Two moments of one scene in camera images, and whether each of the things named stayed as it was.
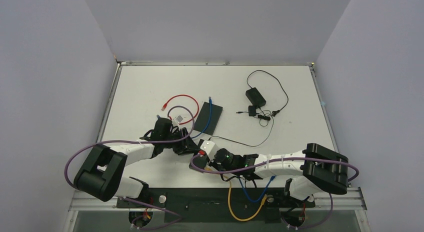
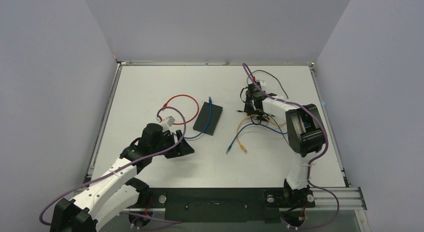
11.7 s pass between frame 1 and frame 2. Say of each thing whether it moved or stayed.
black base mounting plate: stayed
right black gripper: moved
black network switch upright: stayed
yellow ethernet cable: moved
